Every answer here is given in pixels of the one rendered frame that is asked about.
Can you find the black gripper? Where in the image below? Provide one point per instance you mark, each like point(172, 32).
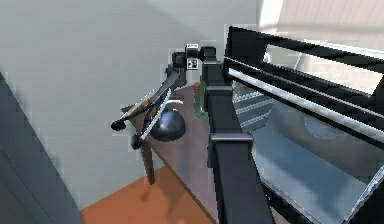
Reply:
point(177, 71)

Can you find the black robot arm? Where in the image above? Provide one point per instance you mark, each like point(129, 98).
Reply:
point(233, 166)

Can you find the brown dining table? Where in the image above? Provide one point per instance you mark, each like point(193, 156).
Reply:
point(186, 160)

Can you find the green bottle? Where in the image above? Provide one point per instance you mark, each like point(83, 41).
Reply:
point(201, 103)

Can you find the dark grey door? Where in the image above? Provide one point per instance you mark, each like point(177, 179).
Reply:
point(23, 173)

